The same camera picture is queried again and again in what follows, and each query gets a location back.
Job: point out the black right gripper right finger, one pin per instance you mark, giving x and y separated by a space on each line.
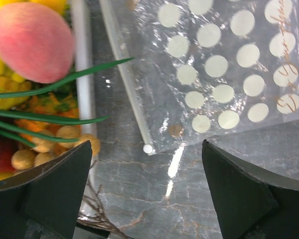
250 202

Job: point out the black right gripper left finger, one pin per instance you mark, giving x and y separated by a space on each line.
44 202

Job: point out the green scallion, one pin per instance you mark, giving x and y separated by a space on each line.
53 104

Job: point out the yellow banana bunch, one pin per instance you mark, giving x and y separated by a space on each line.
11 81

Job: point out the clear polka dot zip bag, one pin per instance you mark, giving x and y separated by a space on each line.
202 68

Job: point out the brown longan bunch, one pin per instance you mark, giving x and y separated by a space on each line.
46 150

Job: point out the pink peach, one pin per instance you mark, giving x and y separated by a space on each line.
35 41

